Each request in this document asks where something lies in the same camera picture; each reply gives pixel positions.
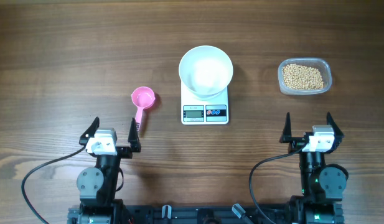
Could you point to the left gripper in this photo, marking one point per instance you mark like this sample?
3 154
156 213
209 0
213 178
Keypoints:
124 153

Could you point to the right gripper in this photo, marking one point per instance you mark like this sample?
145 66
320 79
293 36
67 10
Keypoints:
297 143

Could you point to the pink plastic scoop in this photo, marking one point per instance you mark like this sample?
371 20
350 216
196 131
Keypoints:
143 98

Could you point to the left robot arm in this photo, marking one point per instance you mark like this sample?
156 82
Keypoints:
98 184

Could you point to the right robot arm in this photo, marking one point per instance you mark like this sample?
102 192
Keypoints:
322 184

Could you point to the white digital kitchen scale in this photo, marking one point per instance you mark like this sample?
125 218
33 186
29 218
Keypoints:
212 110

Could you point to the white bowl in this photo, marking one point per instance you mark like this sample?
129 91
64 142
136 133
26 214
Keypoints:
205 70

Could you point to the pile of soybeans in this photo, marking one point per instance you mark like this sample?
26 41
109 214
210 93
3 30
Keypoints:
299 77

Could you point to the clear plastic container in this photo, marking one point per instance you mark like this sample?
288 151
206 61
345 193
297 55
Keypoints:
318 63

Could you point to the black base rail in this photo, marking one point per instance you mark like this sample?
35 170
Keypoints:
278 213

